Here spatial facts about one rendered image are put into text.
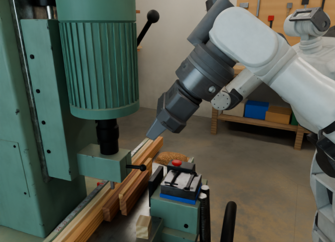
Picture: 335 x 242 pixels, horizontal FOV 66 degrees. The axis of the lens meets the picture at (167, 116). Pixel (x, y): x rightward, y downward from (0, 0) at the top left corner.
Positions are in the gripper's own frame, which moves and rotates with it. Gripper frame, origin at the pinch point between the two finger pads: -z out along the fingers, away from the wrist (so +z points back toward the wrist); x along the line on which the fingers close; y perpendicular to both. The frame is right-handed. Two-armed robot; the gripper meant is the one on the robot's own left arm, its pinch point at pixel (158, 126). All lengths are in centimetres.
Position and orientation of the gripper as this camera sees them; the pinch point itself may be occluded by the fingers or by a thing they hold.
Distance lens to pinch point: 53.0
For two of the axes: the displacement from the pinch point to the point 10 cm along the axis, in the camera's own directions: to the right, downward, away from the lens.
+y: -7.9, -5.6, -2.5
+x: 0.1, -4.2, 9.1
